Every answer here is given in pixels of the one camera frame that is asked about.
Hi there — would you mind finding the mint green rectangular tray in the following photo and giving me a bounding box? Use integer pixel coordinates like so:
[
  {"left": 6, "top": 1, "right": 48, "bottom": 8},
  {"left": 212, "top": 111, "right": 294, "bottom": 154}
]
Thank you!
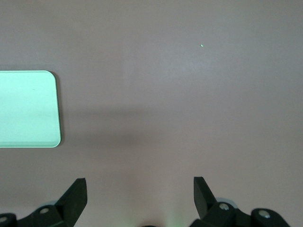
[{"left": 0, "top": 70, "right": 62, "bottom": 148}]

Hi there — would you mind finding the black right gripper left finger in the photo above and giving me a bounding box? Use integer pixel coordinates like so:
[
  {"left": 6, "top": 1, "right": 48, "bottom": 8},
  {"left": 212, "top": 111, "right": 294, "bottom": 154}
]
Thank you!
[{"left": 0, "top": 178, "right": 88, "bottom": 227}]

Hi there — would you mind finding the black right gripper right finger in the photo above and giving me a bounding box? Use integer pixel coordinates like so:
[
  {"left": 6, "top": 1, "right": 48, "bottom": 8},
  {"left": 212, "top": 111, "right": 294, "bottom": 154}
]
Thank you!
[{"left": 189, "top": 176, "right": 291, "bottom": 227}]

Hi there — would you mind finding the brown table cover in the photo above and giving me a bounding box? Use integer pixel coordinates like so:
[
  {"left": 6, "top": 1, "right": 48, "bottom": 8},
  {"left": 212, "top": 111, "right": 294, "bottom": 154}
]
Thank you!
[{"left": 0, "top": 0, "right": 303, "bottom": 227}]

